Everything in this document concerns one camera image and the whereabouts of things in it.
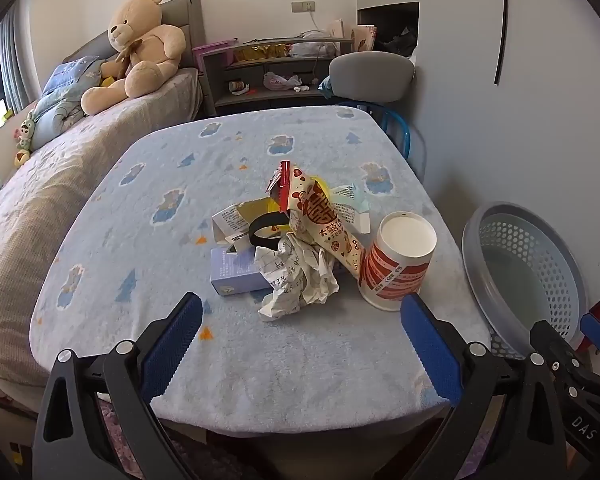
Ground grey perforated plastic basket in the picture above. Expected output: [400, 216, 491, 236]
[461, 201, 588, 361]

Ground grey curtain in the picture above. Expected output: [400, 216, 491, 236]
[0, 10, 31, 111]

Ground bed with checked sheet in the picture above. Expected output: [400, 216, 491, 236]
[0, 67, 203, 391]

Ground purple cardboard box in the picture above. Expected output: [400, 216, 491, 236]
[210, 245, 276, 297]

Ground white wardrobe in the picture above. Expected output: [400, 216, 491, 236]
[355, 0, 600, 311]

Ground white medicine carton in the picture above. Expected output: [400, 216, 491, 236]
[211, 200, 276, 247]

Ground grey padded chair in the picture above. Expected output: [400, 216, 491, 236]
[328, 51, 415, 106]

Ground white plastic bag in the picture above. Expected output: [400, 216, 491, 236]
[290, 30, 338, 58]

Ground small green plush toy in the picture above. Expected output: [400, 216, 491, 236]
[15, 110, 37, 153]

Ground grey shelf unit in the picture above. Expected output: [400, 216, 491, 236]
[201, 37, 356, 116]

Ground light blue folded quilt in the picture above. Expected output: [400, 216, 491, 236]
[30, 87, 88, 151]

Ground blue printed pillow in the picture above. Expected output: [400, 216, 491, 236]
[41, 55, 112, 96]

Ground dark clothes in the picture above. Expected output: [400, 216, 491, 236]
[380, 25, 418, 58]

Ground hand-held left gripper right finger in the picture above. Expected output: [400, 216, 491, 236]
[375, 292, 573, 480]

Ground purple fluffy rug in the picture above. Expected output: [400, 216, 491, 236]
[95, 395, 146, 480]

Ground gold foil packets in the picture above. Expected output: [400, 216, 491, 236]
[232, 42, 288, 63]

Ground pink storage box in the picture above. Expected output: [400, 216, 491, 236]
[192, 38, 238, 68]

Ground yellow plastic package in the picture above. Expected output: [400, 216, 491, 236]
[330, 184, 373, 235]

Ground blue metal chair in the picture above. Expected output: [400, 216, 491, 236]
[335, 101, 426, 181]

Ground red and white paper cup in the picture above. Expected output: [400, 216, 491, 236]
[357, 211, 437, 312]

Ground grey bed headboard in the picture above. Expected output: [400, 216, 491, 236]
[62, 0, 204, 116]

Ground red and white snack wrapper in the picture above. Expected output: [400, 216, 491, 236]
[266, 160, 366, 273]

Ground pink plastic bag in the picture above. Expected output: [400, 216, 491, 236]
[264, 72, 301, 92]

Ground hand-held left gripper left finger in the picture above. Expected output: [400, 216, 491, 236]
[32, 291, 203, 480]

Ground pink gift box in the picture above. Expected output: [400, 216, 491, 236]
[355, 24, 378, 52]

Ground large beige teddy bear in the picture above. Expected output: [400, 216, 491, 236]
[80, 0, 187, 116]

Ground white paper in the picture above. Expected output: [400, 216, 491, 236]
[258, 232, 341, 323]

